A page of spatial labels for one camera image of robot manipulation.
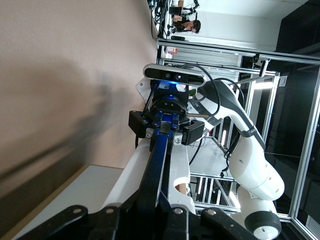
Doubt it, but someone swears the aluminium cage frame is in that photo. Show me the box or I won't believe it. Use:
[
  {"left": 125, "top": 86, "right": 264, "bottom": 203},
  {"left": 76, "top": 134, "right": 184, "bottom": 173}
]
[{"left": 156, "top": 37, "right": 320, "bottom": 240}]

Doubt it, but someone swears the black metal drawer handle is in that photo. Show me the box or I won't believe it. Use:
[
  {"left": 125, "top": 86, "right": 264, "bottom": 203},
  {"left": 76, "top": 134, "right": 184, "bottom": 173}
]
[{"left": 136, "top": 123, "right": 176, "bottom": 218}]

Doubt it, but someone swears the black hanging cable bundle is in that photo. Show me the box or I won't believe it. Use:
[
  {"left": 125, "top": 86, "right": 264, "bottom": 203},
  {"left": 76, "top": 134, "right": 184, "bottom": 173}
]
[{"left": 146, "top": 0, "right": 171, "bottom": 39}]

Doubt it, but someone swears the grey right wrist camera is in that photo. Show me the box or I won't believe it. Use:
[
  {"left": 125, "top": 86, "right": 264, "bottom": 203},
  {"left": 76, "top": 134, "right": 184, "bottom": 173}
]
[{"left": 143, "top": 63, "right": 207, "bottom": 87}]

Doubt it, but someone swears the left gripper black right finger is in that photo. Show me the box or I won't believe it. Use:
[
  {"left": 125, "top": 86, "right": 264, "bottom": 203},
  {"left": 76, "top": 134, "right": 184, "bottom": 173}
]
[{"left": 159, "top": 197, "right": 258, "bottom": 240}]

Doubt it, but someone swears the white-fronted wooden drawer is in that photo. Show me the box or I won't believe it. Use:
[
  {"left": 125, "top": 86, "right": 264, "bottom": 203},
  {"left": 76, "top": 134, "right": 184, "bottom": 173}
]
[{"left": 99, "top": 138, "right": 197, "bottom": 216}]

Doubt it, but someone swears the brown table cloth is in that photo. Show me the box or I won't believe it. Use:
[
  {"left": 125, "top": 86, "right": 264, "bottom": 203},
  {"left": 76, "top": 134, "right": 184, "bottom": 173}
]
[{"left": 0, "top": 0, "right": 161, "bottom": 236}]

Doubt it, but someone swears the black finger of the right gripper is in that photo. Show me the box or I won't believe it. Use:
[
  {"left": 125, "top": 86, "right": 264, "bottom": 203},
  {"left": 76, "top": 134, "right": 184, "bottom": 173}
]
[
  {"left": 171, "top": 114, "right": 183, "bottom": 145},
  {"left": 146, "top": 112, "right": 165, "bottom": 139}
]

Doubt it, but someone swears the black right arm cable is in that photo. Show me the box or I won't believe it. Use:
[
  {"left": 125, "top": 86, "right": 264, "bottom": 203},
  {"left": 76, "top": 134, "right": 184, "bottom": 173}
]
[{"left": 181, "top": 63, "right": 221, "bottom": 119}]

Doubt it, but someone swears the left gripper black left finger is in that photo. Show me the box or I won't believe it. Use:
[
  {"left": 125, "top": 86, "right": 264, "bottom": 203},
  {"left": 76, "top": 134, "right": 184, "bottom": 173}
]
[{"left": 14, "top": 194, "right": 144, "bottom": 240}]

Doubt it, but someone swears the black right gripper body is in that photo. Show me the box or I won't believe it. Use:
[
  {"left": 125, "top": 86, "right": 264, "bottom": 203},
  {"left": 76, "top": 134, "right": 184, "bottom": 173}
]
[{"left": 128, "top": 86, "right": 206, "bottom": 146}]

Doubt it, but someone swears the person with dark hair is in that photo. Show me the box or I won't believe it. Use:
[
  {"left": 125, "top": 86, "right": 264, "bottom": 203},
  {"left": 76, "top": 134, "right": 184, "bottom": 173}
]
[{"left": 172, "top": 19, "right": 202, "bottom": 35}]

